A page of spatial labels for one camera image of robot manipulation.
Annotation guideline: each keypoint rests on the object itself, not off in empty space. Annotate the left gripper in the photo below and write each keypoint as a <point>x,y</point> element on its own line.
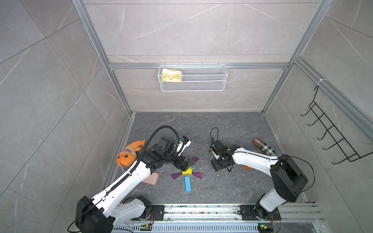
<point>185,165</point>

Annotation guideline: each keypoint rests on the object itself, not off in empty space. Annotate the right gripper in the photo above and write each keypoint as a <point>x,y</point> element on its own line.
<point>214,165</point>

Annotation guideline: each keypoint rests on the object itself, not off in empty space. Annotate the yellow block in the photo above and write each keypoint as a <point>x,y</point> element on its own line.
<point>187,173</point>

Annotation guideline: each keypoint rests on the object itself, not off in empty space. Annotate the light blue long block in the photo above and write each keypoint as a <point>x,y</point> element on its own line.
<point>187,184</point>

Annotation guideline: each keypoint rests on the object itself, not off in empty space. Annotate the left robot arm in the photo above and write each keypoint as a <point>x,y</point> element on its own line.
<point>104,211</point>

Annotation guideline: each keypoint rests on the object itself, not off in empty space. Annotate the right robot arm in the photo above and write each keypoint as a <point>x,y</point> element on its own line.
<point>288,179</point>

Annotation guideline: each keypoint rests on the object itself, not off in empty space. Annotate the plaid patterned pouch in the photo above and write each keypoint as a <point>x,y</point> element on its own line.
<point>264,147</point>

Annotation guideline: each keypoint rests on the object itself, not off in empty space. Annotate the pink rounded case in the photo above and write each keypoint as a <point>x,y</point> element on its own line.
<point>152,179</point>

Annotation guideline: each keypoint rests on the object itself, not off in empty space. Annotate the orange plush fish toy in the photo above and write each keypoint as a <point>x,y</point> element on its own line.
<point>128,155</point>

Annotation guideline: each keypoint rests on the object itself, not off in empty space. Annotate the yellow cloth in basket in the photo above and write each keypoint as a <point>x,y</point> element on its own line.
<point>171,75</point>

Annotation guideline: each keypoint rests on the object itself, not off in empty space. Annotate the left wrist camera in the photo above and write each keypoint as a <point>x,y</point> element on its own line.
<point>183,143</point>

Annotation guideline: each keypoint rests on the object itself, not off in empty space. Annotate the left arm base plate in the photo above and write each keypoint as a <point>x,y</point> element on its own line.
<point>159,211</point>

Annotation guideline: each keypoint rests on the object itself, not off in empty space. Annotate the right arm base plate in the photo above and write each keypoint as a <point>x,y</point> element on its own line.
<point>253,212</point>

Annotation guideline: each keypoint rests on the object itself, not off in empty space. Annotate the white wire mesh basket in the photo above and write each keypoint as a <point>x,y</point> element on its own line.
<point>196,78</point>

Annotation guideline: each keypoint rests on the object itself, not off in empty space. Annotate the metal front rail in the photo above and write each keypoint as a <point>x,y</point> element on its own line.
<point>223,218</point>

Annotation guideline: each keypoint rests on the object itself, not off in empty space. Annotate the black wire hook rack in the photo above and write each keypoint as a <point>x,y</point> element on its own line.
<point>339,141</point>

